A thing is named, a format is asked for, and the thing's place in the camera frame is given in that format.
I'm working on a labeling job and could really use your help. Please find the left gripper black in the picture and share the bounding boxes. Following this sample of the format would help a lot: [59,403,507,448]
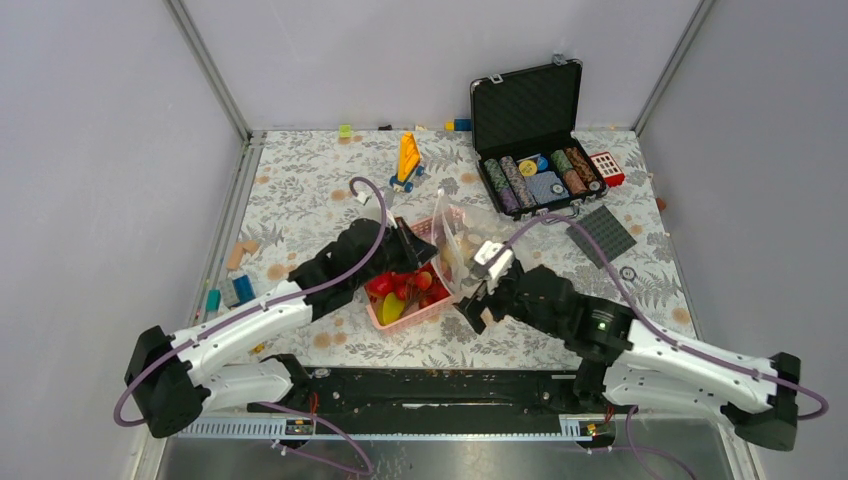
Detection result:
[354,217,440,290]

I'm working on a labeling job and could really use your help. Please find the red lychee bunch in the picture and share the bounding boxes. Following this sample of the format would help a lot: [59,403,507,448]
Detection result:
[392,266,451,310]

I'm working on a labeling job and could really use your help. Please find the yellow lemon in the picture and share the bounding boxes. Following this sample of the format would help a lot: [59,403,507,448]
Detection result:
[439,245,464,284]

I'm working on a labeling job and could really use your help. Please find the clear zip top bag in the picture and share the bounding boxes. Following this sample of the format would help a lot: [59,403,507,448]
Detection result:
[429,188,518,295]

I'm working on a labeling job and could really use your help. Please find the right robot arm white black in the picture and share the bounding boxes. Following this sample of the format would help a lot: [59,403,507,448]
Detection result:
[456,241,800,451]

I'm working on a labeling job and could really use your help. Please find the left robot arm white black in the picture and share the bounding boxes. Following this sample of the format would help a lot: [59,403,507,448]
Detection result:
[124,219,438,438]

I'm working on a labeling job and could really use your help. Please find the red apple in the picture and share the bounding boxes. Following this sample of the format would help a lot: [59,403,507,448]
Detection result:
[366,272,395,299]

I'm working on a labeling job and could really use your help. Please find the pink plastic basket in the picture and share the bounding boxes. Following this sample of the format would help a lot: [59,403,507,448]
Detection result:
[364,218,462,334]

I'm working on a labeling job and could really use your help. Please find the yellow green mango slice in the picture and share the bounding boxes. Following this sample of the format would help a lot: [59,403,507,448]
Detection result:
[375,293,406,326]

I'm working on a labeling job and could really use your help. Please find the grey building baseplate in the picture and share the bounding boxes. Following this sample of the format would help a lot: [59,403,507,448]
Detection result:
[566,206,636,269]

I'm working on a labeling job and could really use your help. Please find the blue yellow brick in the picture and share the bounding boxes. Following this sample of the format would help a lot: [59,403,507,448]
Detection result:
[444,118,473,132]

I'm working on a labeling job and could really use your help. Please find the blue grey bricks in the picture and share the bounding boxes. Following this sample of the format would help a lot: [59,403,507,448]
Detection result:
[218,275,256,308]

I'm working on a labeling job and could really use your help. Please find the tan wooden block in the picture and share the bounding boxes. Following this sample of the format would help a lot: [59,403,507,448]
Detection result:
[225,240,260,271]

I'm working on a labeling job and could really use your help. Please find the black poker chip case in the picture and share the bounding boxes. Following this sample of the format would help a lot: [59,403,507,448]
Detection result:
[469,54,609,221]

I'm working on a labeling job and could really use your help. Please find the teal small brick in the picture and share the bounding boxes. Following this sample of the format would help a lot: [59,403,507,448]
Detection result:
[204,289,221,312]

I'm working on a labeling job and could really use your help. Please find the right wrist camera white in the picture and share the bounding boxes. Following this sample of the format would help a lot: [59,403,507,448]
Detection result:
[470,240,515,281]

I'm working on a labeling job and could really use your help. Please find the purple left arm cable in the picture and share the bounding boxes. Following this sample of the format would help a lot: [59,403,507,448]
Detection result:
[112,176,390,429]

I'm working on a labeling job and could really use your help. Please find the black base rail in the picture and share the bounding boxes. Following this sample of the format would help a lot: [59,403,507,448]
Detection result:
[247,354,628,435]

